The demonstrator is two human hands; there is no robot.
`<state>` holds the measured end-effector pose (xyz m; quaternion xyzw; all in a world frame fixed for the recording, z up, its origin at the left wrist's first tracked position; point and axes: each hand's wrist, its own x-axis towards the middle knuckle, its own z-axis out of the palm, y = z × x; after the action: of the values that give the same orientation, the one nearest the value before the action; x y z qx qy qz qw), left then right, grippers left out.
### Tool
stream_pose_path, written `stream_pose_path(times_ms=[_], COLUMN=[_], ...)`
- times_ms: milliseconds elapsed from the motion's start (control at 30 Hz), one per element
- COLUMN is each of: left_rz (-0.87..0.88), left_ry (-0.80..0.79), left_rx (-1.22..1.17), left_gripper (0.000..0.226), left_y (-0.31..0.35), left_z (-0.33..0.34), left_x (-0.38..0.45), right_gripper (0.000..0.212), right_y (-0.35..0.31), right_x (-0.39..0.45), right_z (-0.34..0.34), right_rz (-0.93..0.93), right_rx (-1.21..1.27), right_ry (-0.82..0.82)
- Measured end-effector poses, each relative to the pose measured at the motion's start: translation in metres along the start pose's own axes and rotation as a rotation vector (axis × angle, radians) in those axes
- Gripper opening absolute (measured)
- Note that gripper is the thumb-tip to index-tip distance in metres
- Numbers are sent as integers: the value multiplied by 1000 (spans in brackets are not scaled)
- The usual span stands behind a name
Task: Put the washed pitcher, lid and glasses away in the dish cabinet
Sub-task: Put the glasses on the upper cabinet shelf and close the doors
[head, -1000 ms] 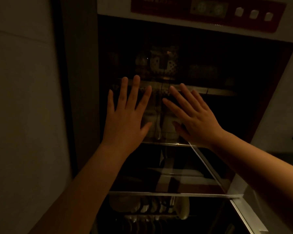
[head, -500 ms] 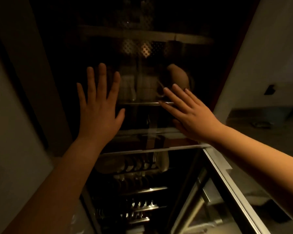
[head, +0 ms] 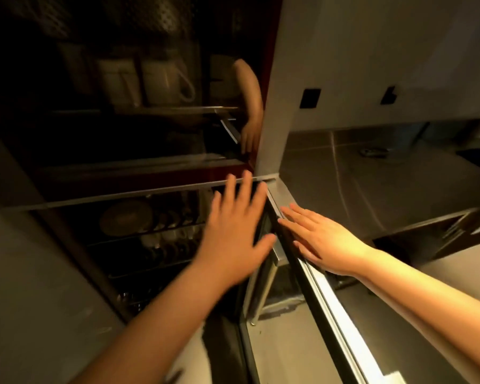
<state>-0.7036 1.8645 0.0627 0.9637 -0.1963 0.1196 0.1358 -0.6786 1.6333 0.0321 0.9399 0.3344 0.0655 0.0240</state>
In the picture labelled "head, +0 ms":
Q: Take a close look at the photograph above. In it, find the person's left hand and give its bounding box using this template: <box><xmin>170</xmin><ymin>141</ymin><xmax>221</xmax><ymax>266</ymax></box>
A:
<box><xmin>194</xmin><ymin>170</ymin><xmax>277</xmax><ymax>289</ymax></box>

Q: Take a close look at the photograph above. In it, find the person's right hand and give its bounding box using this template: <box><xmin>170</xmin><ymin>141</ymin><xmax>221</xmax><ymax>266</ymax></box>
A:
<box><xmin>278</xmin><ymin>203</ymin><xmax>375</xmax><ymax>276</ymax></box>

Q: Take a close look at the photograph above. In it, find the cream round kettle lid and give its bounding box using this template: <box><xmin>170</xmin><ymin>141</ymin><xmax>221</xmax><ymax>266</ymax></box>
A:
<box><xmin>100</xmin><ymin>199</ymin><xmax>155</xmax><ymax>236</ymax></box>

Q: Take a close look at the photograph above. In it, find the person's left forearm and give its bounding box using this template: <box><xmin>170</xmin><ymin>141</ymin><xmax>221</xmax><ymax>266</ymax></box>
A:
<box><xmin>70</xmin><ymin>259</ymin><xmax>241</xmax><ymax>384</ymax></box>

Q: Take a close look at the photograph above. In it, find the person's right forearm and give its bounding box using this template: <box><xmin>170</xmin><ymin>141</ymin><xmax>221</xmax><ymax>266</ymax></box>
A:
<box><xmin>358</xmin><ymin>247</ymin><xmax>480</xmax><ymax>384</ymax></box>

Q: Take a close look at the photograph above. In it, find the row of white dishes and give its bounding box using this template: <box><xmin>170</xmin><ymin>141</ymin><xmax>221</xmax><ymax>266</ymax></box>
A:
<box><xmin>140</xmin><ymin>207</ymin><xmax>205</xmax><ymax>257</ymax></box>

